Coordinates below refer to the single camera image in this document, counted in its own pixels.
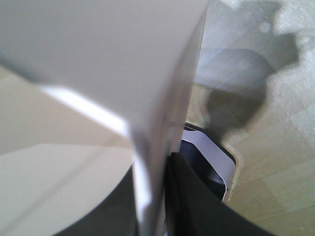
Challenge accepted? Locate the white plastic trash bin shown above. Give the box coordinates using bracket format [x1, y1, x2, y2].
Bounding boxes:
[0, 0, 208, 236]

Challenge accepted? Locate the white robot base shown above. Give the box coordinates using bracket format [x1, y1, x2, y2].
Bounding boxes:
[180, 123, 237, 203]

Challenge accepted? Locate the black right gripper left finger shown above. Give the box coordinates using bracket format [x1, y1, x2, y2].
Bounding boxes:
[56, 169, 136, 236]

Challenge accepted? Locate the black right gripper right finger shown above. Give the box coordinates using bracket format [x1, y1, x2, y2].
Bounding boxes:
[164, 152, 271, 236]

